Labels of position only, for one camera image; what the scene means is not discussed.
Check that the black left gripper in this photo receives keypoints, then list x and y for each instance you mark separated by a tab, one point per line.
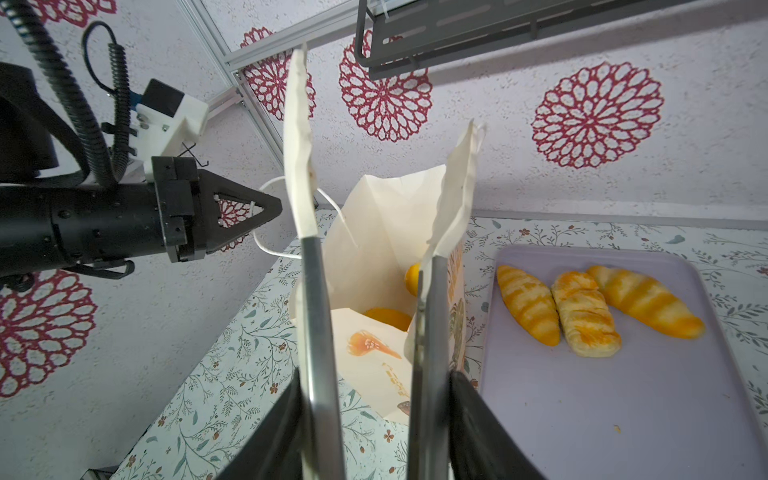
96	231

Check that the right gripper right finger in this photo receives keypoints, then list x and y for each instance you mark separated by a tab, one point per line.
452	432

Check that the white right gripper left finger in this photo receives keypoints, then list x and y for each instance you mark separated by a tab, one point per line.
301	436

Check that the yellow ridged bun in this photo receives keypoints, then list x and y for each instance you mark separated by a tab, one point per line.
391	317

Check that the cream paper bread bag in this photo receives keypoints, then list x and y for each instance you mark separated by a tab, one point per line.
381	230

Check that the small bread roll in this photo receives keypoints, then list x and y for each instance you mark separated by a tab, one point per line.
585	318

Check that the round orange bun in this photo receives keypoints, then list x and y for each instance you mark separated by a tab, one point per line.
411	279

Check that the striped bread roll left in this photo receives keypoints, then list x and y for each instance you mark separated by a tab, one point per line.
531	304

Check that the lilac plastic tray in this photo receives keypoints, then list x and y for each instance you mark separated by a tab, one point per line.
661	408

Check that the croissant top right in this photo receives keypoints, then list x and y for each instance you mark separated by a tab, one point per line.
647	300

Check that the grey metal wall shelf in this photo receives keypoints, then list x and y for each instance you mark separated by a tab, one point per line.
400	38

